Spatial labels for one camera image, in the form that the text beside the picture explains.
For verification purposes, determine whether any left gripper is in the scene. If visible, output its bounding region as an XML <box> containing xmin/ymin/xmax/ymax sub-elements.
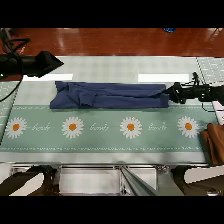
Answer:
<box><xmin>35</xmin><ymin>50</ymin><xmax>65</xmax><ymax>79</ymax></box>

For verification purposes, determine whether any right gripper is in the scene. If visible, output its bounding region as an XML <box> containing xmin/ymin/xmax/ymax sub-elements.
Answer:
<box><xmin>165</xmin><ymin>83</ymin><xmax>188</xmax><ymax>105</ymax></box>

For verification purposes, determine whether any blue shirt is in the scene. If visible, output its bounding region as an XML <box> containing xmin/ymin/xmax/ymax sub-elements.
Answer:
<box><xmin>49</xmin><ymin>80</ymin><xmax>171</xmax><ymax>110</ymax></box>

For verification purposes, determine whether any brown garment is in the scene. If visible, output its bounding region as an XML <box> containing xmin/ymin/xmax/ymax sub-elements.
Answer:
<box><xmin>199</xmin><ymin>122</ymin><xmax>224</xmax><ymax>166</ymax></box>

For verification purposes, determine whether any black cable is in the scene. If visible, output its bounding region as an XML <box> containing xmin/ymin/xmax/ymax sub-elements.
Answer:
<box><xmin>0</xmin><ymin>28</ymin><xmax>32</xmax><ymax>103</ymax></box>

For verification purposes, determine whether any silver frame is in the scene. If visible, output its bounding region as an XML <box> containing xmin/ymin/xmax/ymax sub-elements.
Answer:
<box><xmin>0</xmin><ymin>162</ymin><xmax>224</xmax><ymax>197</ymax></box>

